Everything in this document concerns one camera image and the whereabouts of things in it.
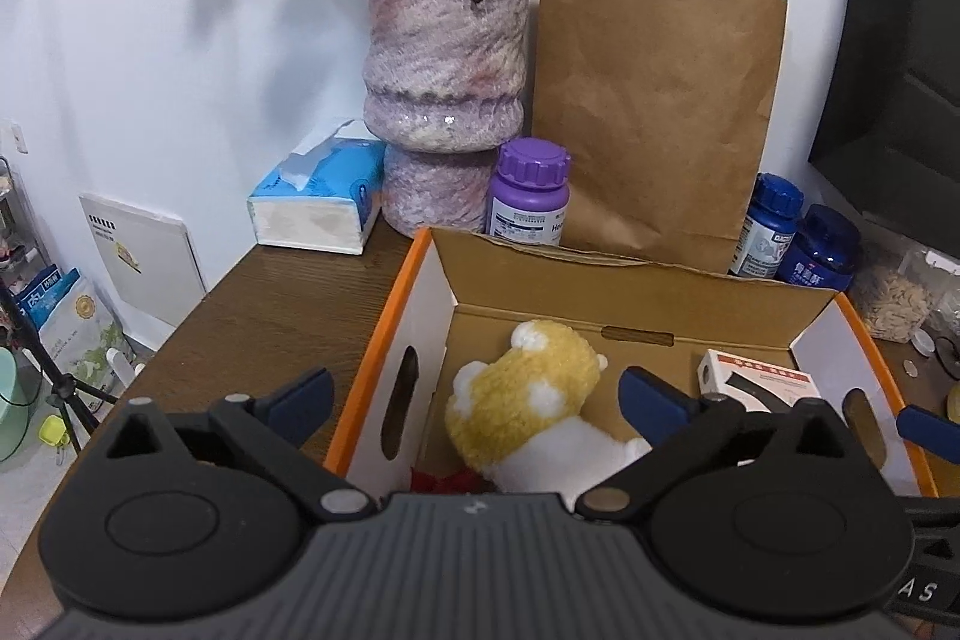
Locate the white packet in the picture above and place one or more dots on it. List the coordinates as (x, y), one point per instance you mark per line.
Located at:
(757, 377)

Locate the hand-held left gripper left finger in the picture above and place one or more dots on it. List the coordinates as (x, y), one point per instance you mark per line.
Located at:
(300, 401)

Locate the white bottle blue cap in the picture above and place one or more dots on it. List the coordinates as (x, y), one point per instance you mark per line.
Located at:
(765, 235)

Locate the red cardboard box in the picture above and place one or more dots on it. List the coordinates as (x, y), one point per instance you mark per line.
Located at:
(637, 302)

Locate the red rose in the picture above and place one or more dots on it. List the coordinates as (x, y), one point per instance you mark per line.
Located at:
(442, 482)

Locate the dark blue jar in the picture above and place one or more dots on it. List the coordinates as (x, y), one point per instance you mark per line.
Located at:
(821, 250)

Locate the mottled purple vase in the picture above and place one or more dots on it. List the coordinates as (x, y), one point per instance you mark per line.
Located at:
(442, 85)

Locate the black light stand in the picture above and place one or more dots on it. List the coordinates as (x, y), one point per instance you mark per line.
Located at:
(60, 389)

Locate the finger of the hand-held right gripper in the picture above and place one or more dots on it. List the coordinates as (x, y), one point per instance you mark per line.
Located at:
(937, 518)
(934, 426)

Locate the brown paper bag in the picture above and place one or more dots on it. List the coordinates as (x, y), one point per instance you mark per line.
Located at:
(652, 108)

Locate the black paper bag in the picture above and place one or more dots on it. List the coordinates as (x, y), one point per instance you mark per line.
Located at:
(900, 85)

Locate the blue tissue pack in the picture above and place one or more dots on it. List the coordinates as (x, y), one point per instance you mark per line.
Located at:
(315, 212)

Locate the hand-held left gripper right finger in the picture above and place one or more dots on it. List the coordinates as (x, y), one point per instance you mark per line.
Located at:
(656, 411)

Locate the small white cap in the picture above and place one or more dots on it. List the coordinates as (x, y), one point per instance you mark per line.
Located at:
(922, 344)

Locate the purple cap bottle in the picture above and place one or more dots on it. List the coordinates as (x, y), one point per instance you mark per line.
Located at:
(525, 205)

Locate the clear container of oats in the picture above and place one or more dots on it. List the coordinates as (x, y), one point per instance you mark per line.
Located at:
(892, 302)

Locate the yellow white plush sheep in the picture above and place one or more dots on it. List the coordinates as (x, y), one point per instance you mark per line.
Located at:
(517, 400)

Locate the mint green bin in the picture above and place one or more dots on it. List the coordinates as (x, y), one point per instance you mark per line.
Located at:
(13, 407)

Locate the white wall panel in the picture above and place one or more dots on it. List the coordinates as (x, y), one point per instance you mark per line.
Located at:
(142, 257)

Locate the small yellow floor item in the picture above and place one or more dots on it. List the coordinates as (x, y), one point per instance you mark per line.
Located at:
(52, 434)

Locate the white wall socket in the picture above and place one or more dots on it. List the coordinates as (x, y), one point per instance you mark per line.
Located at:
(13, 138)

